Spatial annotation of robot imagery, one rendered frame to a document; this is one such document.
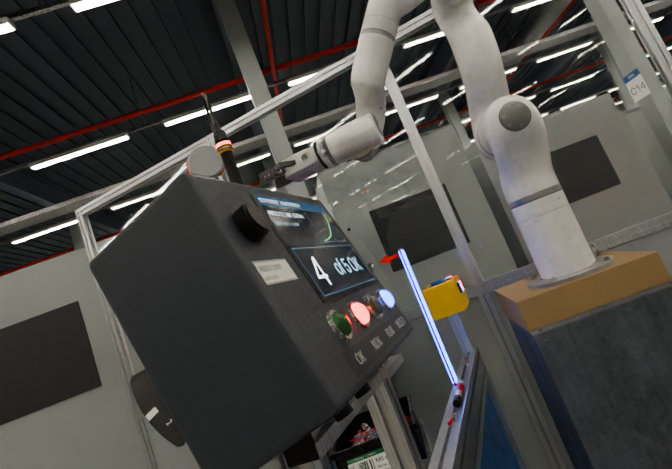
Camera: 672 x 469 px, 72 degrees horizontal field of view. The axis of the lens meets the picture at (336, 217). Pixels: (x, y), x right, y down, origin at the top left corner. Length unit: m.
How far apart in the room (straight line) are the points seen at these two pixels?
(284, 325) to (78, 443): 3.17
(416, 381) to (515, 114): 1.17
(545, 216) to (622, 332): 0.27
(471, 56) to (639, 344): 0.70
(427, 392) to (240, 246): 1.64
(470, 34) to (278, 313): 0.99
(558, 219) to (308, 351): 0.88
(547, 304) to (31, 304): 3.08
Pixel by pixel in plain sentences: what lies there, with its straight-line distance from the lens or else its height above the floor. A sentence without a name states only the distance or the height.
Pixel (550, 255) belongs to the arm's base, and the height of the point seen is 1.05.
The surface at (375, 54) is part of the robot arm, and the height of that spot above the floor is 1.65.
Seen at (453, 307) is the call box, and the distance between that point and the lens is 1.33.
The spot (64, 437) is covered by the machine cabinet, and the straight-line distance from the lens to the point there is 3.47.
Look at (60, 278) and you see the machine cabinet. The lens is 3.45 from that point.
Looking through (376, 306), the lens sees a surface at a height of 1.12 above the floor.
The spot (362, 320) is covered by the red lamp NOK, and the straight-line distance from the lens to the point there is 0.40.
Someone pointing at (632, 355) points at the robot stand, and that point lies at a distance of 1.07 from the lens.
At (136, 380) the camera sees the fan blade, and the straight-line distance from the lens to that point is 1.37.
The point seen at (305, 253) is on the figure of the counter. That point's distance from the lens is 0.39.
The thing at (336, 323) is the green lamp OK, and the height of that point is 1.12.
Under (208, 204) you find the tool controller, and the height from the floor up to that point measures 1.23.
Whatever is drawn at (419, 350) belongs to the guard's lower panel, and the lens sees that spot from 1.87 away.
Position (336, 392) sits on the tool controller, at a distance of 0.30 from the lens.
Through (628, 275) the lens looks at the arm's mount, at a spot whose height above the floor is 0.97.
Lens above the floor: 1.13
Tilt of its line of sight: 10 degrees up
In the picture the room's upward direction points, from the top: 22 degrees counter-clockwise
